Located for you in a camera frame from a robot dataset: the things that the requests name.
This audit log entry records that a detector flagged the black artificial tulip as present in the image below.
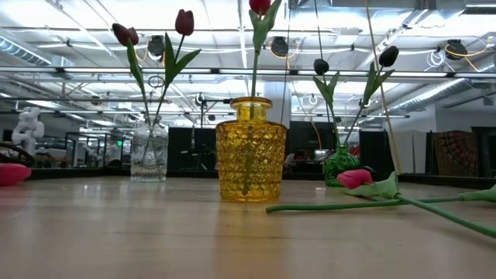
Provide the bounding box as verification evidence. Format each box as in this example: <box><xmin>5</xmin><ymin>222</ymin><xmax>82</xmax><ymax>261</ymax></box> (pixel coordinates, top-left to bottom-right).
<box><xmin>312</xmin><ymin>58</ymin><xmax>342</xmax><ymax>148</ymax></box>
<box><xmin>343</xmin><ymin>45</ymin><xmax>400</xmax><ymax>148</ymax></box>

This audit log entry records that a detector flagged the dark red artificial tulip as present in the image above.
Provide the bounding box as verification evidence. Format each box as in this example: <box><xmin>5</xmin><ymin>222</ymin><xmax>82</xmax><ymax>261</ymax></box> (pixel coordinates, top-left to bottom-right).
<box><xmin>265</xmin><ymin>184</ymin><xmax>496</xmax><ymax>214</ymax></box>
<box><xmin>112</xmin><ymin>22</ymin><xmax>153</xmax><ymax>127</ymax></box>
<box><xmin>153</xmin><ymin>9</ymin><xmax>202</xmax><ymax>127</ymax></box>

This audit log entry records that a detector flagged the yellow glass vase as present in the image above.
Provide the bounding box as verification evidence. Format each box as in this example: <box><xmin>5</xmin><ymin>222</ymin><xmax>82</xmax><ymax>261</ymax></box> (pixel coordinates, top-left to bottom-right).
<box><xmin>215</xmin><ymin>96</ymin><xmax>288</xmax><ymax>203</ymax></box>

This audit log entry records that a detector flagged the green glass vase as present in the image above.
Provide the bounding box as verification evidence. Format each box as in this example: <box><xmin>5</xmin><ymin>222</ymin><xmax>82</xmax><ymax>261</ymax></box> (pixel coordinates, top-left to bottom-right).
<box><xmin>323</xmin><ymin>145</ymin><xmax>362</xmax><ymax>188</ymax></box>

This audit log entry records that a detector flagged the clear glass vase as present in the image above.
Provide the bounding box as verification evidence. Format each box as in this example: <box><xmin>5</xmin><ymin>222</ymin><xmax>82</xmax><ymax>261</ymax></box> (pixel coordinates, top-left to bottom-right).
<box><xmin>129</xmin><ymin>115</ymin><xmax>170</xmax><ymax>184</ymax></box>

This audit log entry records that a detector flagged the black boom stand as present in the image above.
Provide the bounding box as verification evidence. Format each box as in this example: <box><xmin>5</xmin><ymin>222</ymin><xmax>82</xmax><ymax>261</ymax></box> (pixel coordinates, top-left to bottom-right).
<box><xmin>195</xmin><ymin>92</ymin><xmax>233</xmax><ymax>171</ymax></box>

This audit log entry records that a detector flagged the black partition panel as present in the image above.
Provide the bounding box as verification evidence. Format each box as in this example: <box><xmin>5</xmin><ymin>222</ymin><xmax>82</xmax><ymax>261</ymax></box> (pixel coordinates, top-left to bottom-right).
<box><xmin>358</xmin><ymin>129</ymin><xmax>396</xmax><ymax>175</ymax></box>
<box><xmin>167</xmin><ymin>126</ymin><xmax>218</xmax><ymax>171</ymax></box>
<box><xmin>288</xmin><ymin>121</ymin><xmax>338</xmax><ymax>164</ymax></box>

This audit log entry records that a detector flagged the black ceiling spotlight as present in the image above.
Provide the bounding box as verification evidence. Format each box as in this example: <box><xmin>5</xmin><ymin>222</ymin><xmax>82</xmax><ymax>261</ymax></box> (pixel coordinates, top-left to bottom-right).
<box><xmin>270</xmin><ymin>36</ymin><xmax>290</xmax><ymax>58</ymax></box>
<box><xmin>445</xmin><ymin>38</ymin><xmax>468</xmax><ymax>61</ymax></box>
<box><xmin>146</xmin><ymin>34</ymin><xmax>167</xmax><ymax>57</ymax></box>

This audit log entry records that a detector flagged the black framed robot cell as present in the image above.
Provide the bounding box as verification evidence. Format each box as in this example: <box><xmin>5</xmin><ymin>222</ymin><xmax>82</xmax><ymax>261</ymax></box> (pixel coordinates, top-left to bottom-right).
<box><xmin>64</xmin><ymin>131</ymin><xmax>132</xmax><ymax>168</ymax></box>

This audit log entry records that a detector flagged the white partition panel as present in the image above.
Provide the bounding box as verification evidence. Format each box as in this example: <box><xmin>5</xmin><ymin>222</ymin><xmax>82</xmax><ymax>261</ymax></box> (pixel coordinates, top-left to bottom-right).
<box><xmin>394</xmin><ymin>129</ymin><xmax>427</xmax><ymax>174</ymax></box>

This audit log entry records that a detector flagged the red patterned hanging rug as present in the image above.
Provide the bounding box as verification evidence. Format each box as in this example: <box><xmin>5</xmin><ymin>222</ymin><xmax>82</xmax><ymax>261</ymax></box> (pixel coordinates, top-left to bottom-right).
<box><xmin>432</xmin><ymin>130</ymin><xmax>480</xmax><ymax>178</ymax></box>

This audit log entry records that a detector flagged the long yellow cable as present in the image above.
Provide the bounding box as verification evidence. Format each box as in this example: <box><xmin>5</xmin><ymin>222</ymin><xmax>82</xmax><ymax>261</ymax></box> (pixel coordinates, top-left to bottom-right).
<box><xmin>364</xmin><ymin>0</ymin><xmax>402</xmax><ymax>174</ymax></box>

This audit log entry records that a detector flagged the silver air duct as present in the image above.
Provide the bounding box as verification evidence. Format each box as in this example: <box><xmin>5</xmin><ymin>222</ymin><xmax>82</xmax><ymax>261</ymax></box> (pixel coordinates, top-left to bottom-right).
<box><xmin>387</xmin><ymin>57</ymin><xmax>496</xmax><ymax>114</ymax></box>
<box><xmin>0</xmin><ymin>36</ymin><xmax>53</xmax><ymax>67</ymax></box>

